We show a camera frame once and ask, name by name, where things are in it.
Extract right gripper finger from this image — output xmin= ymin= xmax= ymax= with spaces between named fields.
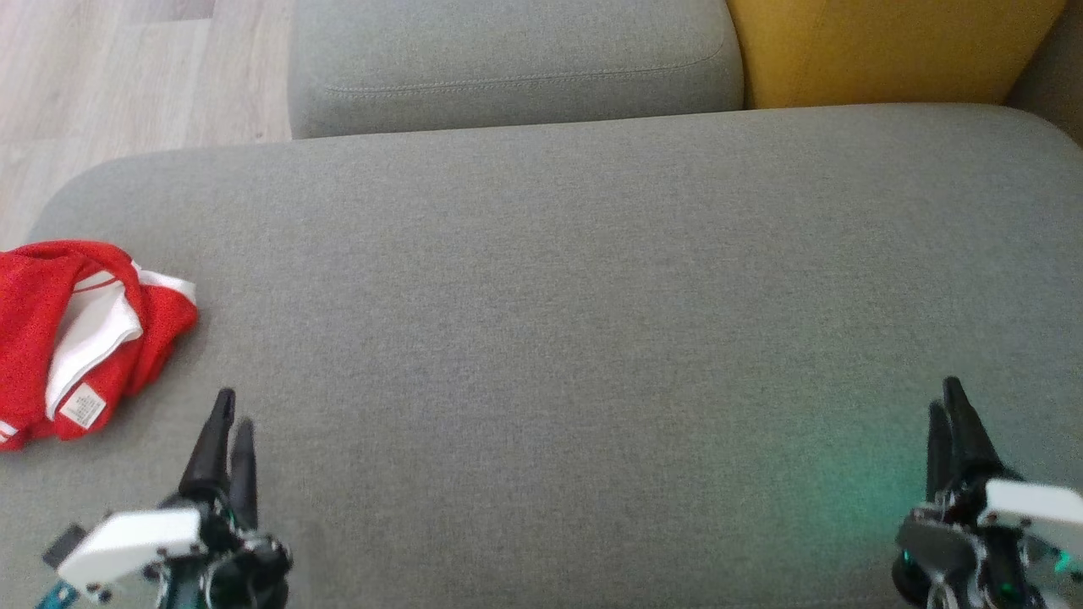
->
xmin=926 ymin=403 xmax=953 ymax=504
xmin=943 ymin=377 xmax=1006 ymax=500

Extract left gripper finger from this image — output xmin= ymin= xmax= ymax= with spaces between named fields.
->
xmin=179 ymin=389 xmax=235 ymax=502
xmin=230 ymin=420 xmax=259 ymax=529

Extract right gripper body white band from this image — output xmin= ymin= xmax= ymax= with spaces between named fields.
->
xmin=893 ymin=478 xmax=1083 ymax=609

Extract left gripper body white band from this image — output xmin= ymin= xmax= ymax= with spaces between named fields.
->
xmin=55 ymin=497 xmax=294 ymax=609

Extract red shorts white stripes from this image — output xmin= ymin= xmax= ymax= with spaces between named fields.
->
xmin=0 ymin=241 xmax=145 ymax=451

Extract grey sofa side cushion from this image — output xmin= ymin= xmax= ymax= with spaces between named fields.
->
xmin=1007 ymin=0 xmax=1083 ymax=146

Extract yellow sofa cushion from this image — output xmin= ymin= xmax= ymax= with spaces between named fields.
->
xmin=726 ymin=0 xmax=1069 ymax=109

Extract grey sofa back cushion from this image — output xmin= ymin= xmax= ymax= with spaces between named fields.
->
xmin=288 ymin=0 xmax=745 ymax=140

